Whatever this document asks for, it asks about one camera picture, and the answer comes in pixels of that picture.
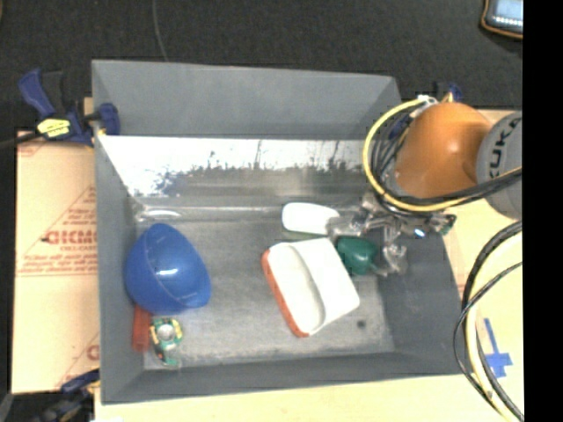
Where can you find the red flat block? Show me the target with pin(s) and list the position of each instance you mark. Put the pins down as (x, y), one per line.
(141, 330)

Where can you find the brown cardboard board red print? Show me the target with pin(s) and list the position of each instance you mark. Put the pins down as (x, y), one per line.
(53, 218)

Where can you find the white and green sponge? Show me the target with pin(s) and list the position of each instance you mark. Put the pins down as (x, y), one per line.
(308, 218)

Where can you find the dark green toy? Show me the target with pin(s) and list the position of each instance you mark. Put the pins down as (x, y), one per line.
(357, 255)

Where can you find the blue plastic bowl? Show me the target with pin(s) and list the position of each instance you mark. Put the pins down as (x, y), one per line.
(165, 271)

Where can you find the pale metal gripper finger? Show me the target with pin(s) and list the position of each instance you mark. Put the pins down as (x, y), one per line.
(393, 255)
(349, 226)

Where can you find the grey metal bin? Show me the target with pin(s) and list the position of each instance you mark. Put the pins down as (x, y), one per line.
(246, 253)

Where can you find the white and orange box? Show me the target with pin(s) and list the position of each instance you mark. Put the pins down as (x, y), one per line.
(312, 284)

